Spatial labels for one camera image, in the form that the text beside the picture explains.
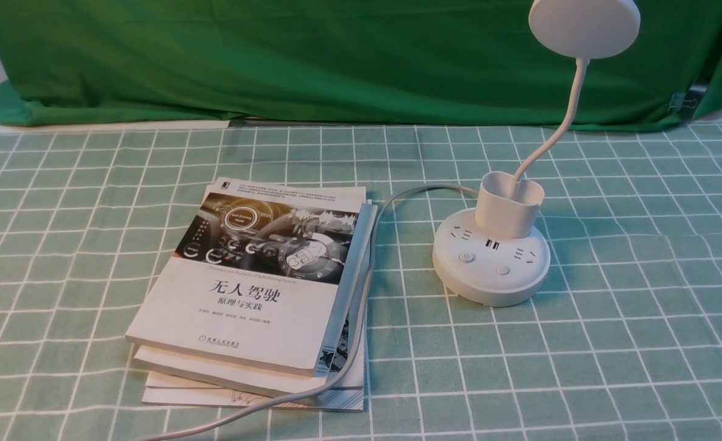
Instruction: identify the white desk lamp power strip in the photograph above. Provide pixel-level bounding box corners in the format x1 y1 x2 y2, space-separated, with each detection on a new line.
432 1 641 307

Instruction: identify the top white driving book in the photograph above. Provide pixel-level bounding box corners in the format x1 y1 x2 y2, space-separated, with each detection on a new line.
125 177 367 377

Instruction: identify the middle white book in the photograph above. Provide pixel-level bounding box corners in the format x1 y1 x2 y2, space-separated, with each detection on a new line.
132 198 378 399

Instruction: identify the bottom white book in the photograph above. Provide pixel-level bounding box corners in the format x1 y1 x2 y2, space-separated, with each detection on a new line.
141 306 366 412

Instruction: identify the green checked tablecloth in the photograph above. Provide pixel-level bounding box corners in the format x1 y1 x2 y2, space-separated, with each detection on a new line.
0 122 722 440

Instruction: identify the metal binder clip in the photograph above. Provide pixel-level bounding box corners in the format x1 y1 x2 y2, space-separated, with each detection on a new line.
667 84 707 123

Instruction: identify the green backdrop cloth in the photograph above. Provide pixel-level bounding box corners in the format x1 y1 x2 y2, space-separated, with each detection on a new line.
0 0 722 132

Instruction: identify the white power cable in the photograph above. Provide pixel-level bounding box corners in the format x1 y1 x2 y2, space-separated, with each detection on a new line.
133 184 480 441

